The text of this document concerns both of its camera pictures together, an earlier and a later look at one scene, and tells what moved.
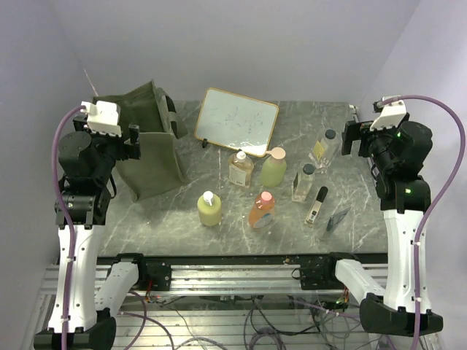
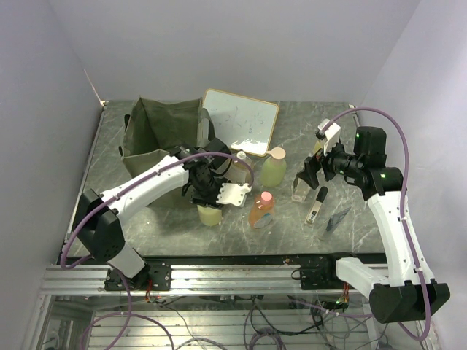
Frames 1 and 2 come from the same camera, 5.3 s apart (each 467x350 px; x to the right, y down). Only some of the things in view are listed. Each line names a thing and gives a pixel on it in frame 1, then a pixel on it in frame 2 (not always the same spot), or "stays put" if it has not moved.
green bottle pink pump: [273, 169] stays put
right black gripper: [355, 130] -> [311, 164]
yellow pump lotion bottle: [209, 207] stays put
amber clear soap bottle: [241, 168] stays put
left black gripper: [125, 149] -> [210, 201]
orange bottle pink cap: [262, 214] stays put
